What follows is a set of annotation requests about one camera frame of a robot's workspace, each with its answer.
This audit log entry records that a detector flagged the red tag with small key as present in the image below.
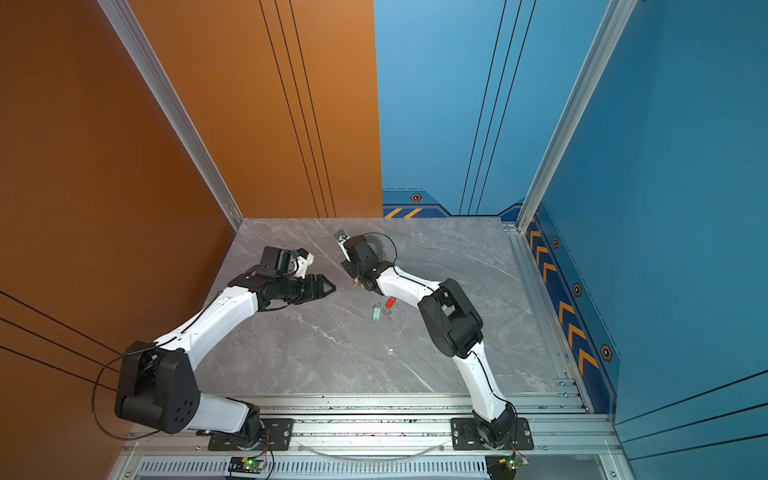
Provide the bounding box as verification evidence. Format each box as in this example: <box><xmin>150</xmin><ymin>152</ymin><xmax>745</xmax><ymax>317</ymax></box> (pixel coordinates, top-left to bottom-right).
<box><xmin>384</xmin><ymin>297</ymin><xmax>396</xmax><ymax>317</ymax></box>

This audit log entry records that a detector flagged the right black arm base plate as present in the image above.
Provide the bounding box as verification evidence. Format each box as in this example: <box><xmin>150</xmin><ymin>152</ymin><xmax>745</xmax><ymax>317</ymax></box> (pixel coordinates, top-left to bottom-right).
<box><xmin>450</xmin><ymin>417</ymin><xmax>535</xmax><ymax>451</ymax></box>

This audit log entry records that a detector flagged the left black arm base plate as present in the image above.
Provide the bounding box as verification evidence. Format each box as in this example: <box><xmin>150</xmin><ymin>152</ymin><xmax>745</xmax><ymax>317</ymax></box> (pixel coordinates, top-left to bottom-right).
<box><xmin>207</xmin><ymin>418</ymin><xmax>295</xmax><ymax>452</ymax></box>

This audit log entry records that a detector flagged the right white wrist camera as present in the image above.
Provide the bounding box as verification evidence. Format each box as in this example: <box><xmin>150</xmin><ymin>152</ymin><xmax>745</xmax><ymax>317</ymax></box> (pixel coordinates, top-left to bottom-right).
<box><xmin>334</xmin><ymin>230</ymin><xmax>350</xmax><ymax>261</ymax></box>

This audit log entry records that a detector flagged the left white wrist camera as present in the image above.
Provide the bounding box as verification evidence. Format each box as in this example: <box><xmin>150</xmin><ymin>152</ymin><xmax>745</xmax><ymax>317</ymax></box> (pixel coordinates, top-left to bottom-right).
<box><xmin>288</xmin><ymin>249</ymin><xmax>314</xmax><ymax>278</ymax></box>

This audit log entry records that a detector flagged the green circuit board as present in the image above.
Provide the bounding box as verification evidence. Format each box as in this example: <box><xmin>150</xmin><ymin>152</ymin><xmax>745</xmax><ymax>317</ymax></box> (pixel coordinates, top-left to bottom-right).
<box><xmin>225</xmin><ymin>456</ymin><xmax>270</xmax><ymax>479</ymax></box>
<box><xmin>485</xmin><ymin>455</ymin><xmax>529</xmax><ymax>480</ymax></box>

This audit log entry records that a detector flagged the aluminium corner post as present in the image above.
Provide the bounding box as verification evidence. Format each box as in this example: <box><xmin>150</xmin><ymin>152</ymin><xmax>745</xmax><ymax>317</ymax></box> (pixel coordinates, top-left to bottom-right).
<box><xmin>515</xmin><ymin>0</ymin><xmax>637</xmax><ymax>234</ymax></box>
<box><xmin>98</xmin><ymin>0</ymin><xmax>244</xmax><ymax>232</ymax></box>

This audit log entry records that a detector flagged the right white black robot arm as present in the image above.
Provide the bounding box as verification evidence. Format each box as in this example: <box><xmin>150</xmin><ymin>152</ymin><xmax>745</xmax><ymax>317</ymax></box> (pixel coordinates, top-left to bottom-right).
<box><xmin>334</xmin><ymin>230</ymin><xmax>519</xmax><ymax>450</ymax></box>

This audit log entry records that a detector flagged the aluminium rail frame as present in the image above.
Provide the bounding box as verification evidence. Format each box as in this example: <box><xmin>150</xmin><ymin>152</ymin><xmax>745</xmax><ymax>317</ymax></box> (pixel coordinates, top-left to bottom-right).
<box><xmin>110</xmin><ymin>383</ymin><xmax>633</xmax><ymax>479</ymax></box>

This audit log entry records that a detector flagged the clear cable loop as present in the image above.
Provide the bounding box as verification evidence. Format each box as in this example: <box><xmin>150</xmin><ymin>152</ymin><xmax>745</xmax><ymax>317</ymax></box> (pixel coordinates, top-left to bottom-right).
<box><xmin>297</xmin><ymin>443</ymin><xmax>449</xmax><ymax>463</ymax></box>

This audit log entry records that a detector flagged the left green circuit board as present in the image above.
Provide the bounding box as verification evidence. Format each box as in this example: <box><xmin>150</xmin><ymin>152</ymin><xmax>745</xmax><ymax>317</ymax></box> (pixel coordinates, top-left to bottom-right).
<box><xmin>225</xmin><ymin>456</ymin><xmax>270</xmax><ymax>479</ymax></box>

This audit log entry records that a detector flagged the right aluminium corner post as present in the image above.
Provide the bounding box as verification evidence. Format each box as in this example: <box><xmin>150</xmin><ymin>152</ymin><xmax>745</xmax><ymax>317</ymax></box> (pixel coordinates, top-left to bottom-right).
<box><xmin>515</xmin><ymin>0</ymin><xmax>637</xmax><ymax>234</ymax></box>

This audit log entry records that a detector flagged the right green circuit board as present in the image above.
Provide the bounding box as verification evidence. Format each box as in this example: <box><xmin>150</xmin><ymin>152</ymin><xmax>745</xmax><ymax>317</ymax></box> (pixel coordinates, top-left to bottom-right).
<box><xmin>485</xmin><ymin>455</ymin><xmax>529</xmax><ymax>480</ymax></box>

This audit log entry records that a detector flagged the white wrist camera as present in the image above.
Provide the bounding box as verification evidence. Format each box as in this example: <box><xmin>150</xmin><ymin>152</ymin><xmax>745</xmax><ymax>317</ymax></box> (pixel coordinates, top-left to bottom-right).
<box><xmin>334</xmin><ymin>230</ymin><xmax>350</xmax><ymax>261</ymax></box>
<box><xmin>288</xmin><ymin>249</ymin><xmax>314</xmax><ymax>278</ymax></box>

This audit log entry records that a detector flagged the left aluminium corner post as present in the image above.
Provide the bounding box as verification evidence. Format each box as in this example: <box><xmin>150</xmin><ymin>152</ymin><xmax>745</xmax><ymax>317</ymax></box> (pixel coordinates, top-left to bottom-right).
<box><xmin>98</xmin><ymin>0</ymin><xmax>244</xmax><ymax>232</ymax></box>

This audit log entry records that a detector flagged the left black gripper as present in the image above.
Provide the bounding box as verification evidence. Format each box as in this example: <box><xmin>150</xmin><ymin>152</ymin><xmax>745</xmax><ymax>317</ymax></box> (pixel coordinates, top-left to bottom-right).
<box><xmin>276</xmin><ymin>273</ymin><xmax>336</xmax><ymax>305</ymax></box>

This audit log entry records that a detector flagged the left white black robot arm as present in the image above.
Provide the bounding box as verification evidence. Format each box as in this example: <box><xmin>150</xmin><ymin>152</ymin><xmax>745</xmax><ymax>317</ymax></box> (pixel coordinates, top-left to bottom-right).
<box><xmin>114</xmin><ymin>247</ymin><xmax>336</xmax><ymax>450</ymax></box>

